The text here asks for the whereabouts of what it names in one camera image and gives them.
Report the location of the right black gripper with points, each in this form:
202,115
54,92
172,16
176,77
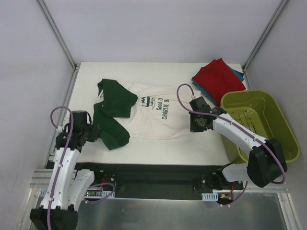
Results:
192,120

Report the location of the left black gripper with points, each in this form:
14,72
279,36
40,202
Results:
95,132

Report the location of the white and green t-shirt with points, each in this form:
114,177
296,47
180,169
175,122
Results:
125,110

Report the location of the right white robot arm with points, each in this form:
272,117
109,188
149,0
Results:
266,162

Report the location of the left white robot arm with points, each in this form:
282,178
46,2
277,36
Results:
59,208

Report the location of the folded red t-shirt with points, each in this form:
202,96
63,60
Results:
217,79

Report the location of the olive green plastic bin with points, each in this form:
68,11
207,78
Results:
259,112

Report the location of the folded blue t-shirt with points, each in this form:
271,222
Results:
240,76

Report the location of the left aluminium frame post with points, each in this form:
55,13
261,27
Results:
56,32

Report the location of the aluminium frame post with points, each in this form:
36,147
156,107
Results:
267,30
56,32

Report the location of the aluminium front rail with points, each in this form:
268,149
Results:
41,178

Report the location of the left white cable duct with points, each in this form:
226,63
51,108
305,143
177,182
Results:
92,194

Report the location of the white cable duct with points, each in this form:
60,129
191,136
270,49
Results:
92,194
212,197

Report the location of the right white cable duct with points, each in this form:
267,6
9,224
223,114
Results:
212,197

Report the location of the right aluminium frame post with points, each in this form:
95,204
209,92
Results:
267,30

